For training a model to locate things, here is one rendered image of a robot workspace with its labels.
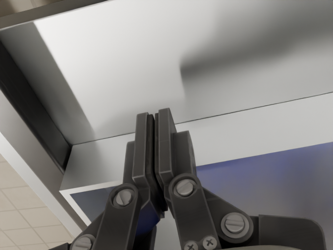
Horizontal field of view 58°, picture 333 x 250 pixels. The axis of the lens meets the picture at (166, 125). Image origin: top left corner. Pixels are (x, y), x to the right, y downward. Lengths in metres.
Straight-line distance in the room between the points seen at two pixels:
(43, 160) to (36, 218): 1.88
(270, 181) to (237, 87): 0.09
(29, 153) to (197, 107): 0.10
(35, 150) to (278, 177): 0.16
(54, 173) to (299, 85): 0.15
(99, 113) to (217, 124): 0.07
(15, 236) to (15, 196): 0.45
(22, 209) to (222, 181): 1.83
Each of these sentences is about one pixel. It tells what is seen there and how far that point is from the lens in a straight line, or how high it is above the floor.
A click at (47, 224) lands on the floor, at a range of 2.11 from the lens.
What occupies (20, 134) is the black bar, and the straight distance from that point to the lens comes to 0.17.
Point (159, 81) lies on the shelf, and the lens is 0.16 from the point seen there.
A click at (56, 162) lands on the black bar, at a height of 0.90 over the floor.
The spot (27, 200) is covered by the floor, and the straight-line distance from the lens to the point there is 1.92.
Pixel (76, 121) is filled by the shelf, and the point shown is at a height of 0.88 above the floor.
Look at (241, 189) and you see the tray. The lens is 0.23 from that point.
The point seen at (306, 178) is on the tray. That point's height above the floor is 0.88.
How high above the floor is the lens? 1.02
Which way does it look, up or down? 49 degrees down
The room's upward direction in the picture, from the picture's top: 178 degrees clockwise
